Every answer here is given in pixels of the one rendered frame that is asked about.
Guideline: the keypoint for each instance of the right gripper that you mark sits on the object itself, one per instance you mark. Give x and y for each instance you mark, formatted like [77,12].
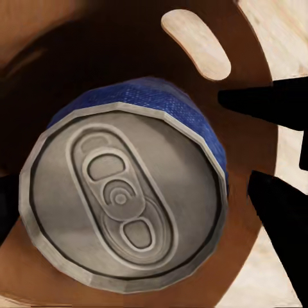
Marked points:
[286,104]

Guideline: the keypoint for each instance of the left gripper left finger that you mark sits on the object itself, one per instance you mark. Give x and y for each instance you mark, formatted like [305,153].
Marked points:
[9,203]

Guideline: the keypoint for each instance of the trash can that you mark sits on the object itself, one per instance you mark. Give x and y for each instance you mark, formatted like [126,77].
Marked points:
[52,51]

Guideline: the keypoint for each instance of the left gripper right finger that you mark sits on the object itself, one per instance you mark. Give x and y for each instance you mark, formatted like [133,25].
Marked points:
[284,214]

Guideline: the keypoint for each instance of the can of soda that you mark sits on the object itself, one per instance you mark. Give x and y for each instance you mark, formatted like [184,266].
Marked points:
[127,189]

